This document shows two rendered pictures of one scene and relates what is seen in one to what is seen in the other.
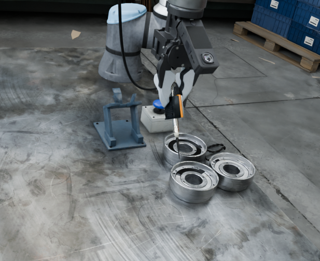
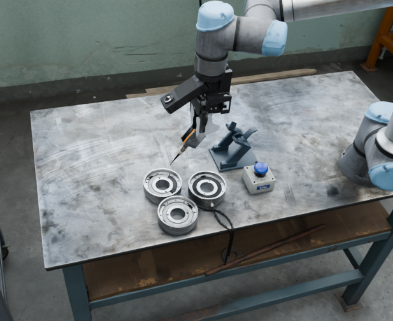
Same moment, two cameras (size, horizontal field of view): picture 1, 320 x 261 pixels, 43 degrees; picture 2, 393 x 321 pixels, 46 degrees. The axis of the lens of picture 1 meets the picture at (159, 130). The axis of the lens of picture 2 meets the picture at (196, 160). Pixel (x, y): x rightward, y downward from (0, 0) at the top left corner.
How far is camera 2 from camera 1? 1.37 m
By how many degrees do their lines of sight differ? 74
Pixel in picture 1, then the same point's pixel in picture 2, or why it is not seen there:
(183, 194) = (147, 178)
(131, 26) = (365, 124)
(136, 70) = (354, 169)
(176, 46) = not seen: hidden behind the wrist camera
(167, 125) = (248, 184)
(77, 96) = (293, 135)
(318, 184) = not seen: outside the picture
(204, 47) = (177, 94)
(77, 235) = (120, 132)
